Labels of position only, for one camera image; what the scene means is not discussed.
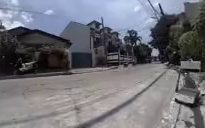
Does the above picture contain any grey pavement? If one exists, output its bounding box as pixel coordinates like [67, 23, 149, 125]
[0, 65, 119, 81]

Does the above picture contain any palm tree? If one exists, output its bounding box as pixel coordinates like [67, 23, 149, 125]
[123, 29, 143, 60]

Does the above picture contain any broken concrete kerb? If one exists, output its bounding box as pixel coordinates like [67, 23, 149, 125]
[156, 68, 205, 128]

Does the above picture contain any white multi-storey building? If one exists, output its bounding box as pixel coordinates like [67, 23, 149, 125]
[59, 19, 124, 69]

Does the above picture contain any pale sign board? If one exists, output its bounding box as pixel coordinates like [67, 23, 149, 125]
[179, 59, 202, 72]

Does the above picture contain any parked motorcycle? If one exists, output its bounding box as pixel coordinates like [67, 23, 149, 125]
[13, 58, 40, 76]

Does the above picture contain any white fence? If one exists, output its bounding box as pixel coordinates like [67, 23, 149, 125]
[106, 51, 137, 66]

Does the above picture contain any low house with dark roof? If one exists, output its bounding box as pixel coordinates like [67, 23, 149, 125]
[5, 26, 73, 71]

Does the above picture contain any grey concrete road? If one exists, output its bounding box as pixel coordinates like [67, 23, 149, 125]
[0, 62, 180, 128]

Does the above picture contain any utility pole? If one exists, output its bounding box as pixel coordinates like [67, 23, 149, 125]
[99, 16, 106, 66]
[157, 2, 166, 18]

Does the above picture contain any row of trees and bushes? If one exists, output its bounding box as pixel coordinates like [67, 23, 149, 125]
[149, 0, 205, 72]

